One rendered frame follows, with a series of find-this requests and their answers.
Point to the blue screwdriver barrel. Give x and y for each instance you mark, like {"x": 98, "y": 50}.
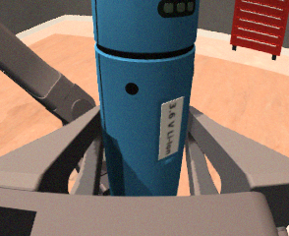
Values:
{"x": 145, "y": 62}

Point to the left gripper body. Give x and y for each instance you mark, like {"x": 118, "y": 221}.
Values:
{"x": 104, "y": 186}

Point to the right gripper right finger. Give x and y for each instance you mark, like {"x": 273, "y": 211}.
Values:
{"x": 243, "y": 165}

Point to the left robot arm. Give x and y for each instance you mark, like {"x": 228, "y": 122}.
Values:
{"x": 44, "y": 83}

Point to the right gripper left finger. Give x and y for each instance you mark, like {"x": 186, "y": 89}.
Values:
{"x": 46, "y": 163}

